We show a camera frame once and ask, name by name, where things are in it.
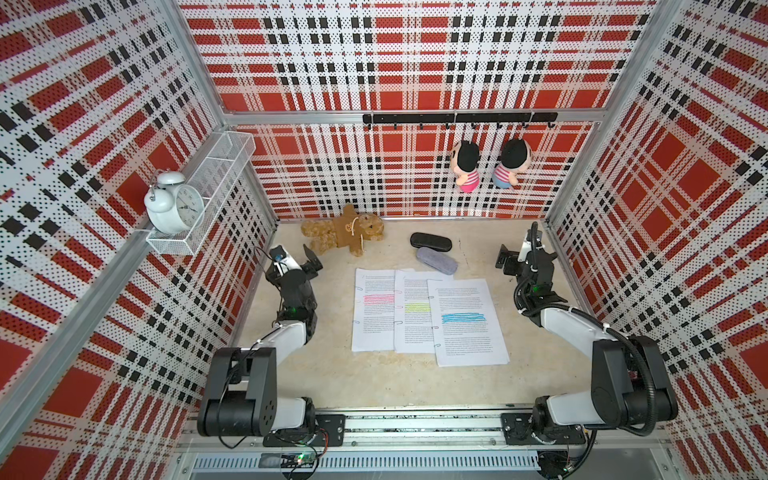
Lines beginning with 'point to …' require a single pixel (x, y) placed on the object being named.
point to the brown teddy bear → (349, 230)
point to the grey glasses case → (437, 260)
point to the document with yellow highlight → (413, 331)
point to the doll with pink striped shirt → (466, 158)
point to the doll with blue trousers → (515, 154)
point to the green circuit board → (295, 460)
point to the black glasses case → (435, 242)
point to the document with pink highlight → (373, 325)
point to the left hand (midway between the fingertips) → (298, 251)
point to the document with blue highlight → (465, 327)
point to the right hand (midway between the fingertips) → (520, 246)
